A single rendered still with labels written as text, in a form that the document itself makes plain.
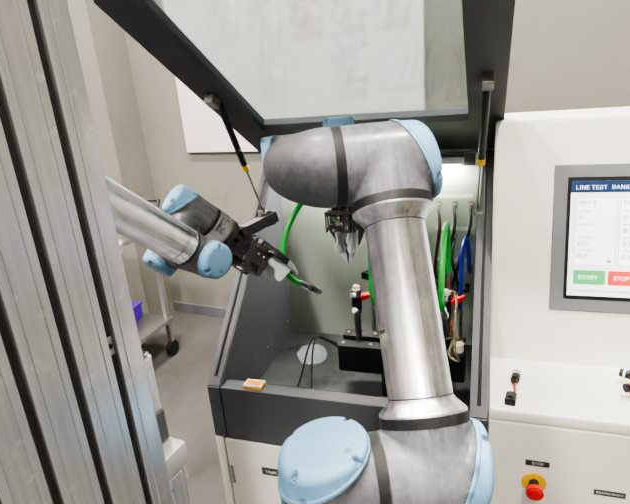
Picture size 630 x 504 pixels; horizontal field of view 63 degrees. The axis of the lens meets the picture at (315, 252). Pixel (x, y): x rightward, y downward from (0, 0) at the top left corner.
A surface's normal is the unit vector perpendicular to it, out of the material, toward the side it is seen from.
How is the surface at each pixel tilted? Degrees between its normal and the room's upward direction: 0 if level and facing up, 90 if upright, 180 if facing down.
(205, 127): 90
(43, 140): 90
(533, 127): 76
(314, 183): 101
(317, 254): 90
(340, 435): 7
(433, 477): 56
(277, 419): 90
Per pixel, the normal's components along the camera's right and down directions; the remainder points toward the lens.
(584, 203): -0.32, 0.10
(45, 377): 0.90, 0.07
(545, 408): -0.08, -0.94
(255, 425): -0.30, 0.33
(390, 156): -0.03, -0.18
